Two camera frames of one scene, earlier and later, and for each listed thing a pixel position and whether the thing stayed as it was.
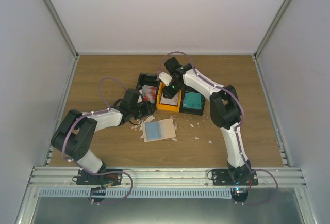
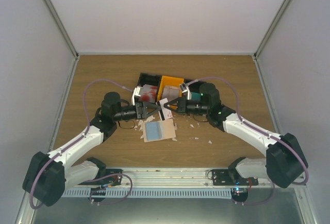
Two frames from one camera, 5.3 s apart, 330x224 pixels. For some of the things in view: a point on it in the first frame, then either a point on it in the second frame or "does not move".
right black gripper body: [177, 88] → [188, 109]
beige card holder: [159, 130] does not move
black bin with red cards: [148, 109] does not move
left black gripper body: [139, 113] does not move
